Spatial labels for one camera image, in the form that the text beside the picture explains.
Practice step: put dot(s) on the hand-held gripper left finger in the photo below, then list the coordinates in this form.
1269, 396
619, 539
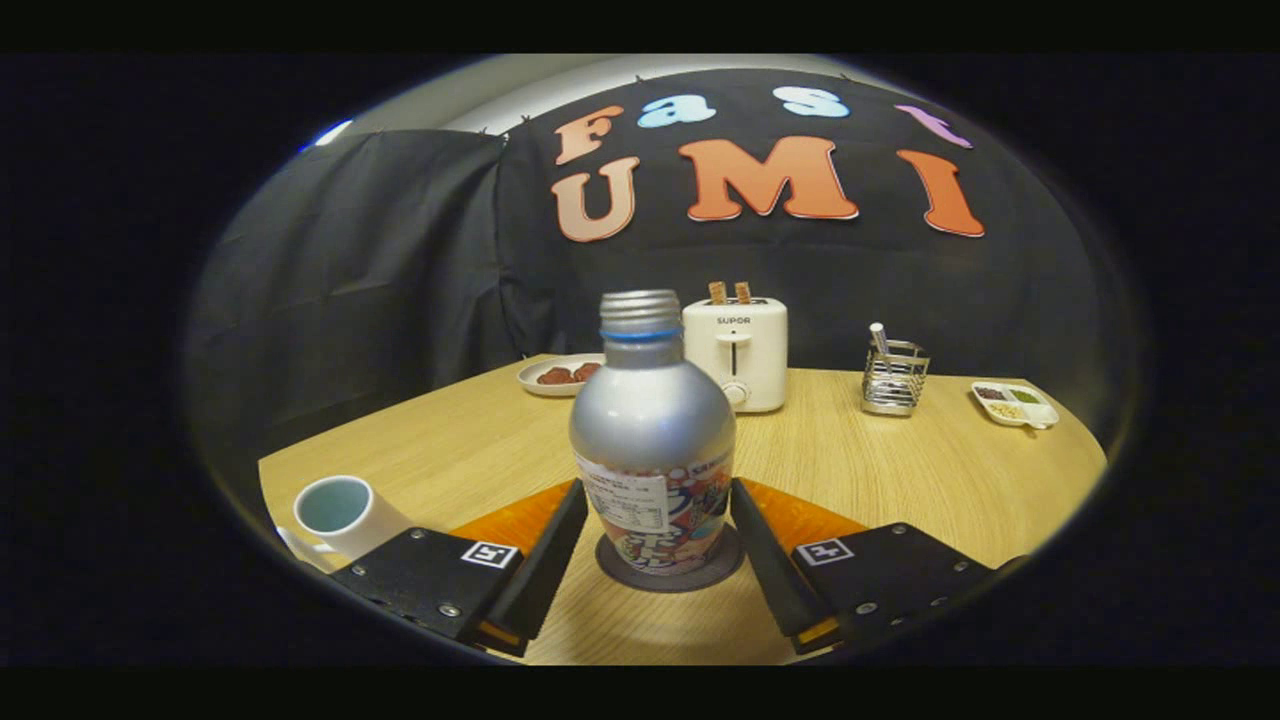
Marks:
540, 570

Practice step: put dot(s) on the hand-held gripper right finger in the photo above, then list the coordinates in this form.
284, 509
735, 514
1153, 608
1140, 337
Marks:
775, 580

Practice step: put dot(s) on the dark round coaster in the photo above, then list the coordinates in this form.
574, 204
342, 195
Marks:
725, 572

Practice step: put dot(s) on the white cup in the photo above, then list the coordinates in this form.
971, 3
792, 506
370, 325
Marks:
370, 525

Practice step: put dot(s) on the silver juice bottle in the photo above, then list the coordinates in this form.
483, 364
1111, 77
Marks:
650, 420

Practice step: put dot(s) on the wooden table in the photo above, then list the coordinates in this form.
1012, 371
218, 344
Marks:
880, 470

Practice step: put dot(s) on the white plate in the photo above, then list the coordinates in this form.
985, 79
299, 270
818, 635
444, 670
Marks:
530, 385

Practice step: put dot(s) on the red-brown snack piece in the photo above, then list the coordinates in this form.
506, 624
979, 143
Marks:
587, 371
554, 376

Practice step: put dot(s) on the white toaster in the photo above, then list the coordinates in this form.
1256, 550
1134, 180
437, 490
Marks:
755, 350

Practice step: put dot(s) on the white divided dish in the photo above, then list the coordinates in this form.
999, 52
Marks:
1015, 405

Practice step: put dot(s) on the ceiling light panel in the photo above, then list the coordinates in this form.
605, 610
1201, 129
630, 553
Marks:
330, 133

